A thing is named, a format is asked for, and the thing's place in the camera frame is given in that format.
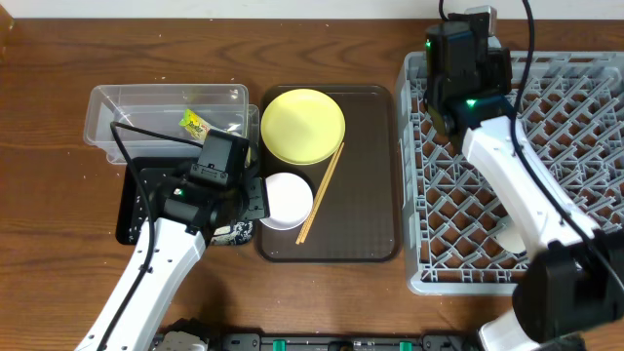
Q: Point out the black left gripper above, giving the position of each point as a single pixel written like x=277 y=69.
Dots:
x=257 y=206

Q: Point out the white rice bowl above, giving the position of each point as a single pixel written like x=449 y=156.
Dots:
x=290 y=201

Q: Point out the wooden chopstick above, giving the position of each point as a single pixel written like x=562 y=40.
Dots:
x=319 y=195
x=323 y=197

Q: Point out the yellow plate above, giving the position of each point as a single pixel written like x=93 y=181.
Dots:
x=302 y=127

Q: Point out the green snack wrapper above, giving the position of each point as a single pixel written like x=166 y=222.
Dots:
x=196 y=126

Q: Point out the white cup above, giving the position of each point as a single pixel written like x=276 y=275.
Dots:
x=508 y=236

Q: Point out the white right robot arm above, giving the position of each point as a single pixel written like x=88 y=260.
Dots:
x=574 y=281

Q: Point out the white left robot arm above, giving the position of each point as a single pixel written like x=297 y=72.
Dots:
x=183 y=217

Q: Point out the clear plastic waste bin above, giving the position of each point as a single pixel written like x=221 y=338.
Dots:
x=158 y=108

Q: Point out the black waste tray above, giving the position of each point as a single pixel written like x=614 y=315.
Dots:
x=132 y=214

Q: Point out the grey dishwasher rack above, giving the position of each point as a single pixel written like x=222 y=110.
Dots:
x=572 y=113

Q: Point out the spilled rice pile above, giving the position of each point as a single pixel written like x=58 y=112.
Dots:
x=234 y=235

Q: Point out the brown serving tray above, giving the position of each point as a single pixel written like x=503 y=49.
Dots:
x=359 y=219

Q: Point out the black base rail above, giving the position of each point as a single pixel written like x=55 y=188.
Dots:
x=195 y=335

